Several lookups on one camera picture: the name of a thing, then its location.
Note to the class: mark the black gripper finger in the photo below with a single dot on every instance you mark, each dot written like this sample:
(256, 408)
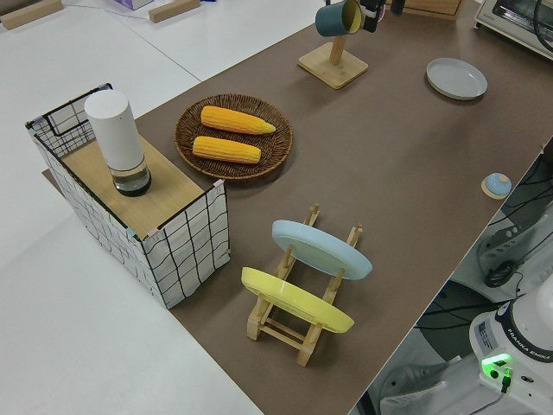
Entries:
(397, 6)
(372, 25)

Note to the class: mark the gray round plate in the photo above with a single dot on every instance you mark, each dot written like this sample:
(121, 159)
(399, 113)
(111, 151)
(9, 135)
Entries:
(455, 80)

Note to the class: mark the light blue plate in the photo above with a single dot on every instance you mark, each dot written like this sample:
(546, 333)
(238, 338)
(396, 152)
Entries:
(319, 250)

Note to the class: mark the yellow plate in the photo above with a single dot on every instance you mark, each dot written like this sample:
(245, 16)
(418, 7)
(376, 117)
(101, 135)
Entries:
(294, 298)

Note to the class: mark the wooden plate rack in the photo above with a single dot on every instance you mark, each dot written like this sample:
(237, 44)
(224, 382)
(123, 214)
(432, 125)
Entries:
(281, 335)

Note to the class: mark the large wooden box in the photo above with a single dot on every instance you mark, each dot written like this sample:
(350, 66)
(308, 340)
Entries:
(432, 6)

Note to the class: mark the dark blue mug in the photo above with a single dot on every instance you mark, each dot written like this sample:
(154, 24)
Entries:
(330, 21)

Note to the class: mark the wooden mug tree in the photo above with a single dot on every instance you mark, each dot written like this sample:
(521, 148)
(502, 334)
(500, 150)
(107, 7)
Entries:
(332, 69)

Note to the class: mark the white toaster oven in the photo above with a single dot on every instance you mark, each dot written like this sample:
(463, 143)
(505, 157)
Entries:
(510, 21)

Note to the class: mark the brown table mat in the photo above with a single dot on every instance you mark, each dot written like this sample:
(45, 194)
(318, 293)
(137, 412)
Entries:
(389, 173)

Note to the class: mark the long yellow corn cob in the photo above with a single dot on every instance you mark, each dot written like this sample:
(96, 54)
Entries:
(233, 120)

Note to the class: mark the short yellow corn cob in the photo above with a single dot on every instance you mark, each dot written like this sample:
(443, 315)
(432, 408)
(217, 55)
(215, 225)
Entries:
(224, 150)

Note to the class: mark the wooden block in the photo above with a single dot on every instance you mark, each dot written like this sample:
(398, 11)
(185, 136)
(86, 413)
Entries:
(175, 10)
(30, 13)

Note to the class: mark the brown wicker basket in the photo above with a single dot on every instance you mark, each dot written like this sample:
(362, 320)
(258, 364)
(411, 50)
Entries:
(186, 138)

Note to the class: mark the purple box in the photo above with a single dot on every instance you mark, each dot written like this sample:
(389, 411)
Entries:
(134, 3)

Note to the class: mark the gray power strip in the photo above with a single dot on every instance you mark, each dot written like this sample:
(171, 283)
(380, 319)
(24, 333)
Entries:
(505, 240)

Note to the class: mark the white cylinder bottle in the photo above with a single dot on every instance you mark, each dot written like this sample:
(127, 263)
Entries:
(114, 129)

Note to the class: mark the gray stand foot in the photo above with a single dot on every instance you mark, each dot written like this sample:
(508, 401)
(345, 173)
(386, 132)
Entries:
(410, 380)

